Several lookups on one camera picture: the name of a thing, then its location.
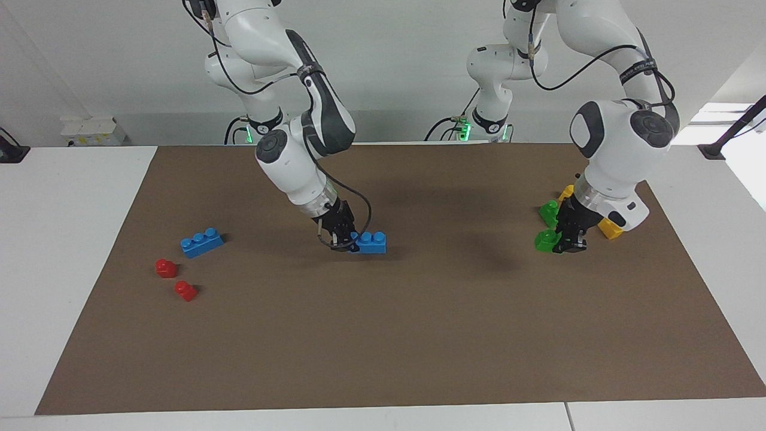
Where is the black left base cable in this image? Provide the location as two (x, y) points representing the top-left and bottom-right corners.
(425, 90), (479, 142)

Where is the black right base cable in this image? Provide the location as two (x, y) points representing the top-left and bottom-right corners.
(225, 116), (249, 145)

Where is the blue three-stud brick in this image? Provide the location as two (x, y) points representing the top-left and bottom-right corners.
(180, 227), (224, 259)
(350, 230), (387, 254)

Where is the black clamp stand with pole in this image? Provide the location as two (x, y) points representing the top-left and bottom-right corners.
(699, 95), (766, 161)

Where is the black base cable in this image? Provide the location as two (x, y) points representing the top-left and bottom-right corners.
(425, 90), (479, 142)
(225, 116), (249, 145)

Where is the brown table mat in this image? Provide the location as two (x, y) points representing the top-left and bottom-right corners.
(35, 142), (766, 415)

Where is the white box with yellow label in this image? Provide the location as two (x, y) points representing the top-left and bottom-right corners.
(60, 117), (127, 147)

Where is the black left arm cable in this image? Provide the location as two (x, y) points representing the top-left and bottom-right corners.
(528, 0), (678, 110)

